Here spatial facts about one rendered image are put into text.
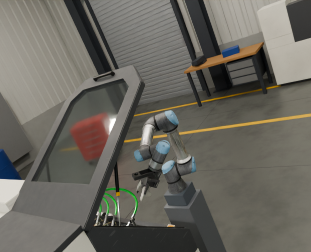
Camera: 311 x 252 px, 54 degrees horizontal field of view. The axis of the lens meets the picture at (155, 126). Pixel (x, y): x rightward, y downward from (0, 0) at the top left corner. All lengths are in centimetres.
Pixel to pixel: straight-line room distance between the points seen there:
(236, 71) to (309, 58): 132
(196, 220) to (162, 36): 640
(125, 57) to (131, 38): 64
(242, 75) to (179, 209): 441
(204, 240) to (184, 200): 38
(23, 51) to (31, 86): 102
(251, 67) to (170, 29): 269
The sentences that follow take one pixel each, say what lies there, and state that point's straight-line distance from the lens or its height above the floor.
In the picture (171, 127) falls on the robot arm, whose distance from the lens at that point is 217.
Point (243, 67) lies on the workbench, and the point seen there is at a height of 64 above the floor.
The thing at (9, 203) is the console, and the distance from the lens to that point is 201.
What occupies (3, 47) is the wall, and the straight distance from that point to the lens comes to 945.
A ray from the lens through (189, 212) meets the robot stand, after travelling 244.
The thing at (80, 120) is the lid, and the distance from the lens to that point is 193.
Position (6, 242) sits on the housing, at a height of 150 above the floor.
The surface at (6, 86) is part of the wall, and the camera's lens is 914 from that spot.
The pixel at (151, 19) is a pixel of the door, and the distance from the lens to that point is 838.
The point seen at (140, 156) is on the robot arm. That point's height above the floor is 146.
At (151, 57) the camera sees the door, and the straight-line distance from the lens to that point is 867.
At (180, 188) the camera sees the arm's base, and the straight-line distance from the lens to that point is 243.
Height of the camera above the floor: 215
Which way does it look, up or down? 18 degrees down
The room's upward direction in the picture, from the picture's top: 23 degrees counter-clockwise
